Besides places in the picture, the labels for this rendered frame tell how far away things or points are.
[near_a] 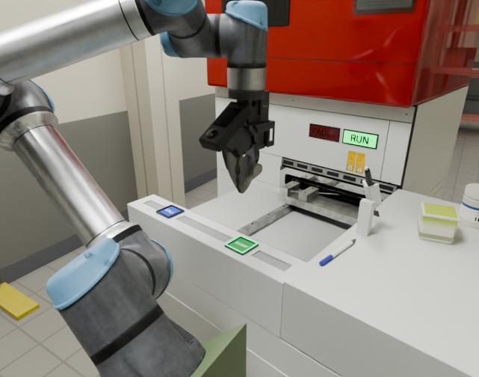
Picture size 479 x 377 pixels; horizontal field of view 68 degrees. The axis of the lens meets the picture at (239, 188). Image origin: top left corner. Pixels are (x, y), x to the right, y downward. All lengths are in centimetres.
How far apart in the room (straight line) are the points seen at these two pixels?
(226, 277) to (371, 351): 34
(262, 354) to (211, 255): 25
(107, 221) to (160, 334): 25
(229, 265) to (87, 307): 36
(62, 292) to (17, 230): 205
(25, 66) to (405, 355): 74
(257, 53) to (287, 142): 74
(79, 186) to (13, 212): 185
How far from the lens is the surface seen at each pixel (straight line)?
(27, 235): 264
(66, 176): 72
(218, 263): 84
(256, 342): 88
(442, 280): 82
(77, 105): 266
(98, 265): 54
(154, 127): 275
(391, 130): 119
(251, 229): 114
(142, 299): 55
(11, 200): 253
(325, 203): 126
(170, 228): 94
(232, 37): 68
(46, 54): 64
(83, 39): 62
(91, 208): 70
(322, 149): 131
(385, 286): 76
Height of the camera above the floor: 140
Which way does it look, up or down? 23 degrees down
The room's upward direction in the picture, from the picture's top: straight up
